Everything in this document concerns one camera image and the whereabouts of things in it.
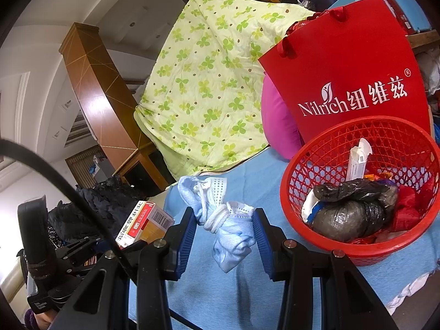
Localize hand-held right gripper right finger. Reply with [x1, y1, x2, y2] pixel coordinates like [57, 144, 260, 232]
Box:
[252, 208, 399, 330]

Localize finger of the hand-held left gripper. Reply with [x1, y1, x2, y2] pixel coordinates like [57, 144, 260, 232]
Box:
[54, 236, 103, 276]

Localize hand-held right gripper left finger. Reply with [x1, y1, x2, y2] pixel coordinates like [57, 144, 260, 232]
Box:
[58, 207, 197, 330]

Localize knotted blue face mask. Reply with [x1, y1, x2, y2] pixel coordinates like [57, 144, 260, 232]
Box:
[177, 175, 257, 273]

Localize yellow white medicine box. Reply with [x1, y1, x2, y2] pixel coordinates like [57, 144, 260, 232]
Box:
[115, 200, 176, 250]

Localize black plastic bag bundle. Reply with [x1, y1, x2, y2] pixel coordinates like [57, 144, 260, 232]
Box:
[306, 179, 399, 242]

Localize red plastic basket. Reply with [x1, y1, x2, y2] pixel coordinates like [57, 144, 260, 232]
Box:
[279, 116, 440, 267]

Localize white toothpaste box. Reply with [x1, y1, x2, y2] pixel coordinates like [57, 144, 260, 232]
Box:
[345, 137, 372, 182]

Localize knotted red plastic bag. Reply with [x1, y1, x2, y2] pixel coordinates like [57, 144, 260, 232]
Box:
[417, 175, 439, 214]

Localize person's left forearm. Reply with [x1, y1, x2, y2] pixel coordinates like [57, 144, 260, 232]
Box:
[23, 309, 56, 330]

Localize pile of black clothing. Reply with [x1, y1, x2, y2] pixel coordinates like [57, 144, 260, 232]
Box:
[46, 177, 145, 248]

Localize blue blanket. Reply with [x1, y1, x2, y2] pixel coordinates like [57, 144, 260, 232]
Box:
[127, 148, 440, 330]

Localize pink pillow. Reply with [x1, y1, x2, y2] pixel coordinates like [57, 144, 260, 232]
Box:
[260, 74, 305, 160]

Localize green clover print quilt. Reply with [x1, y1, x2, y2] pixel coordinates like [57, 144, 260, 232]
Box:
[133, 0, 317, 177]

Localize white bedsheet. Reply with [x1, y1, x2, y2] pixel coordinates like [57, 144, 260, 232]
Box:
[385, 271, 430, 310]

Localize brown wooden cabinet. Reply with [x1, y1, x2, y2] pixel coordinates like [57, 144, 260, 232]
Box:
[59, 22, 176, 193]

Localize red paper shopping bag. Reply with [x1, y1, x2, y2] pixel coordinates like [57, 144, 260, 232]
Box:
[258, 0, 434, 145]

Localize black cable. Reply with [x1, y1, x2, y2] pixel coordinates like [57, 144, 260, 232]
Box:
[0, 139, 203, 330]

